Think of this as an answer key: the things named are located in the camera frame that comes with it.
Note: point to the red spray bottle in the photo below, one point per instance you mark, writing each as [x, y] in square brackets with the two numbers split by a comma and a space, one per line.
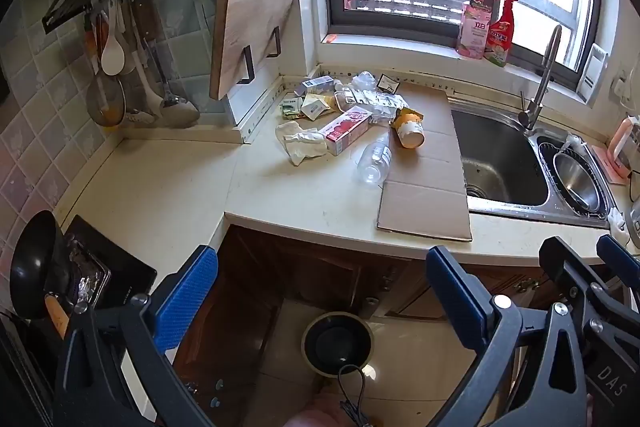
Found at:
[500, 37]

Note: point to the steel sink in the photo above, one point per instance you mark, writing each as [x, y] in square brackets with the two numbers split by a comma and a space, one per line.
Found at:
[500, 167]

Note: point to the steel faucet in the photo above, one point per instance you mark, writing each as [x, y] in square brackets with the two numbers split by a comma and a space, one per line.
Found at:
[545, 67]

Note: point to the wooden cutting board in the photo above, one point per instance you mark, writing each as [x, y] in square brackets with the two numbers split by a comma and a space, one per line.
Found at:
[250, 27]

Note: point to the crumpled white tissue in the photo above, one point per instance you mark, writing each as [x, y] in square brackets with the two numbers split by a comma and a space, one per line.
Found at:
[300, 144]

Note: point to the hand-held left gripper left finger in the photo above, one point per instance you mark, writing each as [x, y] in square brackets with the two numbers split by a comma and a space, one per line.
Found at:
[182, 292]

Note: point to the small white box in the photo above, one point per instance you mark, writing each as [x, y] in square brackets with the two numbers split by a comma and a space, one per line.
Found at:
[317, 83]

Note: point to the black gas stove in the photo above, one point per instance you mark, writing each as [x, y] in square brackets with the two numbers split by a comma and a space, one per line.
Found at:
[125, 277]

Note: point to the strawberry milk carton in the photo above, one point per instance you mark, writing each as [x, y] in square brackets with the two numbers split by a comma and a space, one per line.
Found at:
[345, 129]

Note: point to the person's leg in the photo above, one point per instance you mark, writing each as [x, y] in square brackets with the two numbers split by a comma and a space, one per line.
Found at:
[315, 418]

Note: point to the white rice spoon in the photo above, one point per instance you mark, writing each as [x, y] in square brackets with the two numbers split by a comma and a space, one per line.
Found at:
[112, 54]

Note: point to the yellow sachet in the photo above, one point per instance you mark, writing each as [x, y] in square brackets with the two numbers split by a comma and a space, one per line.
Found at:
[317, 106]

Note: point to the cream trash bin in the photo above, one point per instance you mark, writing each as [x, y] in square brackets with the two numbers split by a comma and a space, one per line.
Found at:
[337, 342]

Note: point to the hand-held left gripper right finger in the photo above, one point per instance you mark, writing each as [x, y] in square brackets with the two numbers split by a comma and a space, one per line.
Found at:
[460, 292]

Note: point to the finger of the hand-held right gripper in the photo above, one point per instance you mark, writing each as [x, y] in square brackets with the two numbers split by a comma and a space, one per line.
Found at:
[562, 264]
[617, 257]

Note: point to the small black card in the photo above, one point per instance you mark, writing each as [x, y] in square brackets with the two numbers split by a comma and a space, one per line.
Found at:
[388, 83]

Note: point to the pink pump bottle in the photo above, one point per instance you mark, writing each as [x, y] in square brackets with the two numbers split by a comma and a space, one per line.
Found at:
[472, 32]

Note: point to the clear plastic bottle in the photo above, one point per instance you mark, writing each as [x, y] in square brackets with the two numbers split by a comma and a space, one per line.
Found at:
[372, 162]

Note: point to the steel ladle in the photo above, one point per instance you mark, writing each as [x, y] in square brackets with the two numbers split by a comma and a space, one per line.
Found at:
[180, 112]

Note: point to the black wok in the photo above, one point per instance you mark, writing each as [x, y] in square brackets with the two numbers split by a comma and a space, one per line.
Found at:
[32, 262]

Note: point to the white red wrapper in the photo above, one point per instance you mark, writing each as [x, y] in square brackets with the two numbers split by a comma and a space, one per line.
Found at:
[292, 108]

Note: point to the flat cardboard sheet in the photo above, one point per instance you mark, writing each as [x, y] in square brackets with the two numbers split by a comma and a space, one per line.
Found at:
[430, 197]

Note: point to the yellow paper cup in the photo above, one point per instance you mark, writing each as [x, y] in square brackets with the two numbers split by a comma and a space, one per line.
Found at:
[410, 129]

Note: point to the steel bowl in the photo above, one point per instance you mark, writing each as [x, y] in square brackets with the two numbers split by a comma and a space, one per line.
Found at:
[575, 179]

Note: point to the pink countertop appliance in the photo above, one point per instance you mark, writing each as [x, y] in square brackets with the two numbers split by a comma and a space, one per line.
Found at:
[625, 147]

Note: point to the white wall box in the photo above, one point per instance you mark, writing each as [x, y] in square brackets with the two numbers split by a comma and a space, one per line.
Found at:
[592, 74]

